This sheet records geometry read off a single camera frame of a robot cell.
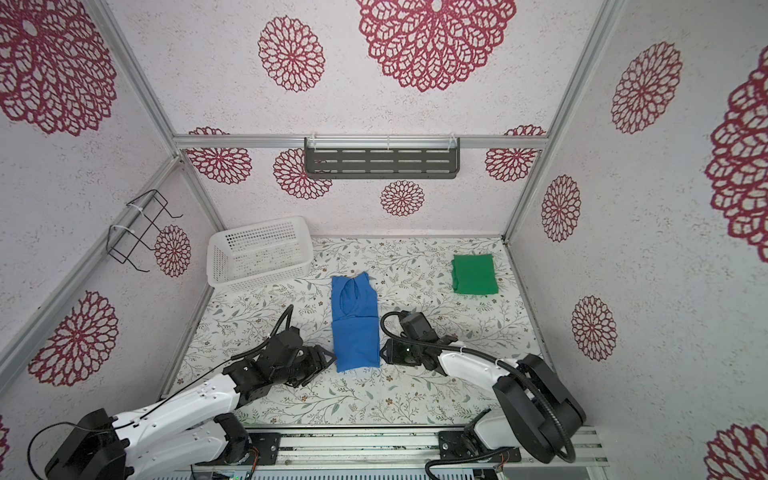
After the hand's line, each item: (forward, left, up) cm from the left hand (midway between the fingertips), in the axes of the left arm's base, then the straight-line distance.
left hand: (332, 367), depth 81 cm
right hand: (+5, -14, -2) cm, 15 cm away
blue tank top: (+16, -5, -4) cm, 17 cm away
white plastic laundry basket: (+47, +36, -5) cm, 60 cm away
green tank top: (+35, -47, -5) cm, 59 cm away
